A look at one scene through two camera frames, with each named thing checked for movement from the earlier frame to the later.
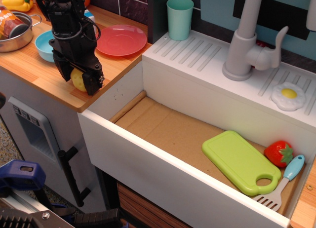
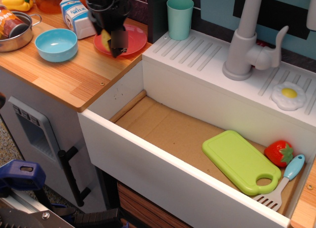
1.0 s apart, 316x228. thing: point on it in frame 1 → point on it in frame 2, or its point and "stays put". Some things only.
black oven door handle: (65, 156) stays put
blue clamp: (18, 175) stays put
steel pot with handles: (11, 45) stays put
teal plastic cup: (179, 10) stays put
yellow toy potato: (77, 78) → (105, 37)
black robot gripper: (77, 45) → (109, 14)
